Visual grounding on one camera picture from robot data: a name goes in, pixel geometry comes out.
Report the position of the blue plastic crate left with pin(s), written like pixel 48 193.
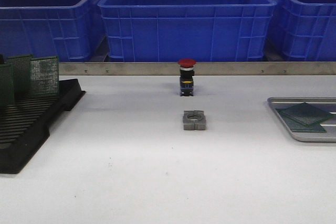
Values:
pixel 70 29

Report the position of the blue plastic crate right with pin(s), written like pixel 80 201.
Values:
pixel 304 30

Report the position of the red emergency stop button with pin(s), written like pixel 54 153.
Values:
pixel 186 76

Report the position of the grey metal clamp block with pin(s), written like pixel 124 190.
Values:
pixel 194 120

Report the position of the green circuit board rear left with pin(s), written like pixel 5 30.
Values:
pixel 21 74

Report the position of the green circuit board rear right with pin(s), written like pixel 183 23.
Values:
pixel 44 76

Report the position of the blue plastic crate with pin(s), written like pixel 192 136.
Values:
pixel 169 30
pixel 70 29
pixel 304 30

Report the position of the green perforated circuit board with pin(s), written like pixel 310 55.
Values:
pixel 300 128

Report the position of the green circuit board front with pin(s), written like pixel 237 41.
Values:
pixel 307 114

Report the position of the black slotted board rack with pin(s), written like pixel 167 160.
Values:
pixel 25 125

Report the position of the green circuit board far left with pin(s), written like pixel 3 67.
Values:
pixel 7 85

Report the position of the silver metal tray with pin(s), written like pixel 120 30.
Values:
pixel 324 103

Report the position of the blue plastic crate centre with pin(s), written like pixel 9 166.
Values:
pixel 169 30

